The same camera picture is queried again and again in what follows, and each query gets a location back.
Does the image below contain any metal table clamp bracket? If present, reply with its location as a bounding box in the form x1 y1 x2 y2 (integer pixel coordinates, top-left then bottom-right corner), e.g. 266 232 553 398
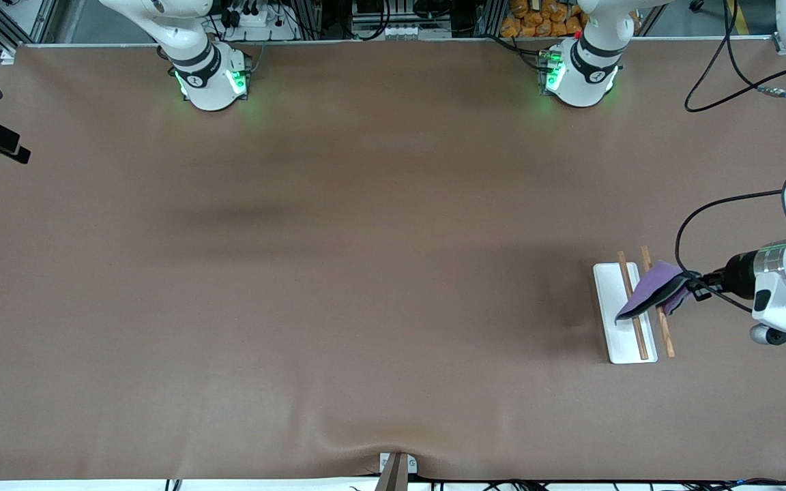
378 451 418 491

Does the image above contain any purple grey towel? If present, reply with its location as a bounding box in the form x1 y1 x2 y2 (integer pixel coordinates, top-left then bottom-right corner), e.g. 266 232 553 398
615 259 694 323

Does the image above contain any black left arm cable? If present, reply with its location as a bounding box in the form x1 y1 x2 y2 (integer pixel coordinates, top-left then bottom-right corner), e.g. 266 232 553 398
674 0 786 315

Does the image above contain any brown table mat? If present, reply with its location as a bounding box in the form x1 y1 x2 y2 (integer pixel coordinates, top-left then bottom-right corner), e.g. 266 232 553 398
0 38 786 482

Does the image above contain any white rack with wooden rods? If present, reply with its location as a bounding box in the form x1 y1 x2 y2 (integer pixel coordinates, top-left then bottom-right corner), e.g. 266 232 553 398
592 245 676 365

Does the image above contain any white power strip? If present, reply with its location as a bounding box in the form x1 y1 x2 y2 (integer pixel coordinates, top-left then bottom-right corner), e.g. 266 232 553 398
226 0 296 42

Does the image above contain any pile of orange packets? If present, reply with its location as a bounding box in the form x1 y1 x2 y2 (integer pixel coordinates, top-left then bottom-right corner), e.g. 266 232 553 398
500 0 588 39

